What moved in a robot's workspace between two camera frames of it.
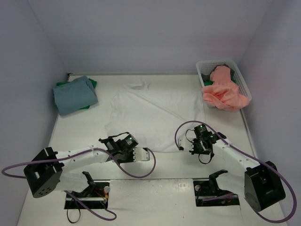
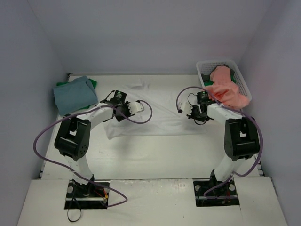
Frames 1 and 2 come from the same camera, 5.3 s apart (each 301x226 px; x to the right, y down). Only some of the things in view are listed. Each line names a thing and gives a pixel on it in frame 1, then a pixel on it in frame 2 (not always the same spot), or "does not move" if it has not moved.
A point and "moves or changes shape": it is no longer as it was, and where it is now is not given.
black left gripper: (127, 159) → (121, 112)
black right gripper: (195, 149) → (197, 115)
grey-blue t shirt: (77, 94) does not move
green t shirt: (93, 83) does not move
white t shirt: (153, 117) moves or changes shape
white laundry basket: (205, 66) does not move
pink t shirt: (224, 93) does not move
